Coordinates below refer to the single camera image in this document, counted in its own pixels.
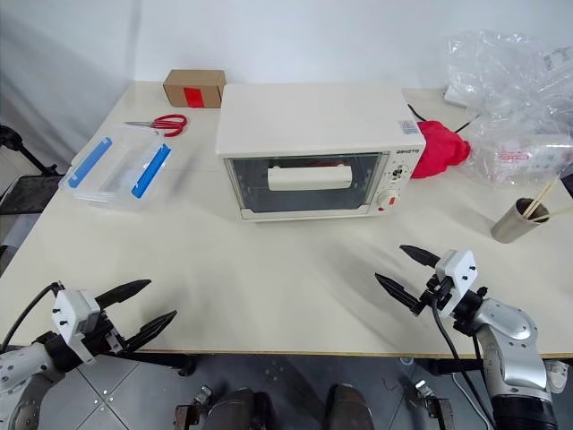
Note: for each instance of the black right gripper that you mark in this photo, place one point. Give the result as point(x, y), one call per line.
point(436, 293)

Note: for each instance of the clear crumpled plastic bag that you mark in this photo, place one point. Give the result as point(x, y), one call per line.
point(515, 98)

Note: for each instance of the white flat box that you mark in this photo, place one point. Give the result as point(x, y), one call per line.
point(453, 95)

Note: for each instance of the black table frame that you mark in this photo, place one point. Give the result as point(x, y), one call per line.
point(156, 359)

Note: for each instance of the red cloth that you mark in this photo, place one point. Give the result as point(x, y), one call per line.
point(436, 150)

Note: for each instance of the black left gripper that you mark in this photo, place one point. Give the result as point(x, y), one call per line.
point(107, 336)

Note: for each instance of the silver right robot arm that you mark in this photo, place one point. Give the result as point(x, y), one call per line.
point(510, 340)

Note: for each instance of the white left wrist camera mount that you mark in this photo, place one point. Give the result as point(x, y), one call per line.
point(71, 315)

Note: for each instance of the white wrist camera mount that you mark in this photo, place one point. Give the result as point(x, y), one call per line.
point(71, 315)
point(456, 273)

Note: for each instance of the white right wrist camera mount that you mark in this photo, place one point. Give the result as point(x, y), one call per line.
point(456, 273)

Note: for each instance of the white toaster oven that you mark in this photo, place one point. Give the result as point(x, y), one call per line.
point(309, 121)

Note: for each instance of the black metal stand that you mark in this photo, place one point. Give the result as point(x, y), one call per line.
point(27, 192)

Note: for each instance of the clear box with blue latches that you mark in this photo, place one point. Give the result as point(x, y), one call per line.
point(112, 170)

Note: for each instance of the wooden chopstick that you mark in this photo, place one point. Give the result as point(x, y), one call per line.
point(546, 192)
point(553, 216)

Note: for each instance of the cardboard box with red tape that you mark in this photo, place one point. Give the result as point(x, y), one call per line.
point(192, 85)

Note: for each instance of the dark rounded shape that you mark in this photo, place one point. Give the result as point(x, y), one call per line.
point(239, 410)
point(349, 407)

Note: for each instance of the metal cup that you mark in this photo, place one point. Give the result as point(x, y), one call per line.
point(515, 226)

